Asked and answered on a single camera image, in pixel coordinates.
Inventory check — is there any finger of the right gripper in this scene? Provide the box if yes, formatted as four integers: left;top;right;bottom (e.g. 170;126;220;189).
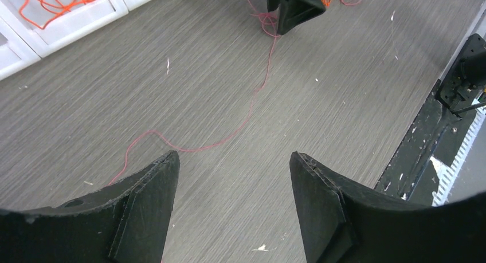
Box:
266;0;327;35

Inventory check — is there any white three-compartment bin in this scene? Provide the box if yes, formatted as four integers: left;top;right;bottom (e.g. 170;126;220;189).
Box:
1;0;152;79

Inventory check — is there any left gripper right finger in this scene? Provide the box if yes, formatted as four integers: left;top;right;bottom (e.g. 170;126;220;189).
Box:
289;152;485;262

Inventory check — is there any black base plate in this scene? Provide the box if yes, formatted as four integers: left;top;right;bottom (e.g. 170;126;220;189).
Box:
374;76;485;206

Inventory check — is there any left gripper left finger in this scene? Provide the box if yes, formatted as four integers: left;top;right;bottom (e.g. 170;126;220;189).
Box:
1;151;180;262

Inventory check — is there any thin red cable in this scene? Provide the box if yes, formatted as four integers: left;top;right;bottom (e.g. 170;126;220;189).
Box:
108;0;282;187

